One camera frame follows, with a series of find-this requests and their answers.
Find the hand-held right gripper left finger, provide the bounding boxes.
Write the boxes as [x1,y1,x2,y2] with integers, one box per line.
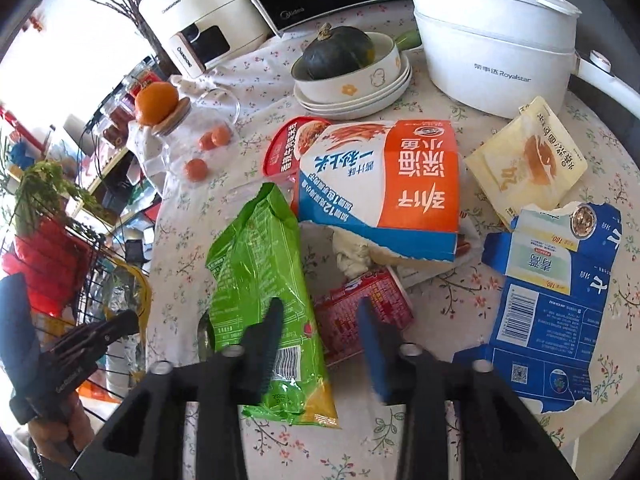
[74,297,287,480]

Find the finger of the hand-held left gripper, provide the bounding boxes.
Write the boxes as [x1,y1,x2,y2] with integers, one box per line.
[52,309,141,361]

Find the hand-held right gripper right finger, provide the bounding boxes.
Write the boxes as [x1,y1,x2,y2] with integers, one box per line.
[354,297,583,480]

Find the red instant noodle cup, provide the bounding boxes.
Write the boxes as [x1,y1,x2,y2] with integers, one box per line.
[312,265,416,366]

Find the green snack bag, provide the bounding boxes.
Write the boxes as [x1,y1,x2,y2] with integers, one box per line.
[205,182,341,428]

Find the white tissue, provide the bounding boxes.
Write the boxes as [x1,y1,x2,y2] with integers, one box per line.
[332,227,381,278]

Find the orange and white snack bag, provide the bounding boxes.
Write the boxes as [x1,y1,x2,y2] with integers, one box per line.
[290,119,461,263]

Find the blue torn carton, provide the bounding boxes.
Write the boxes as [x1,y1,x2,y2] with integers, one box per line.
[452,201,623,406]

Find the yellow torn packet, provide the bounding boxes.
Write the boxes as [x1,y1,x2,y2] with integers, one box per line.
[465,96,588,231]

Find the person's left hand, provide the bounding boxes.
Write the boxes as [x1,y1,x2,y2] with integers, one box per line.
[27,390,93,468]

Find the yellow bag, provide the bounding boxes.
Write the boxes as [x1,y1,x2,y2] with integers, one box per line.
[102,255,153,341]

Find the dark blue cloth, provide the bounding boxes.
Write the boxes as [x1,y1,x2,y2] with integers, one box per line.
[0,275,42,396]

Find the red bag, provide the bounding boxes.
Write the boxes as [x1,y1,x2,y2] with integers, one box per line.
[2,217,96,316]

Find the green plant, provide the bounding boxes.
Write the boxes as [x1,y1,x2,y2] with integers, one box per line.
[0,160,106,241]

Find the red instant noodle bowl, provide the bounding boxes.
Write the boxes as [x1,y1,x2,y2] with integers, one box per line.
[261,117,333,178]

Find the glass jar with cork lid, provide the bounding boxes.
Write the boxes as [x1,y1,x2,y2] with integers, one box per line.
[150,87,243,191]

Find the orange fruit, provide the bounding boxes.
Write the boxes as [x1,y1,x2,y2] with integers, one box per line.
[134,82,180,127]

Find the white plate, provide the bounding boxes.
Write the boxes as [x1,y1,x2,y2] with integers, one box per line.
[295,57,412,113]
[299,67,413,121]

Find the flower print bowl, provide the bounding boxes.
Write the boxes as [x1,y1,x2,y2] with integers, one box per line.
[291,32,401,106]

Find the dark green pumpkin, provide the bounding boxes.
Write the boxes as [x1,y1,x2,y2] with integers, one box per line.
[291,23,376,81]

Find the white electric pot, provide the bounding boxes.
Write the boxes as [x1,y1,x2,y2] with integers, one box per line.
[412,7,640,121]

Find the green cucumber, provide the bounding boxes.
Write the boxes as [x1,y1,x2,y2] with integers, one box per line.
[395,29,423,51]

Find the dried branches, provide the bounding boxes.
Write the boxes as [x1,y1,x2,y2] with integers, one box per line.
[75,0,166,61]

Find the white air fryer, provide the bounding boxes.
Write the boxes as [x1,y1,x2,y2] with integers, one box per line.
[137,0,273,78]

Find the black wire basket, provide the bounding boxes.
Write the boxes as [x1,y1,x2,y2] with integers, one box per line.
[0,215,151,406]

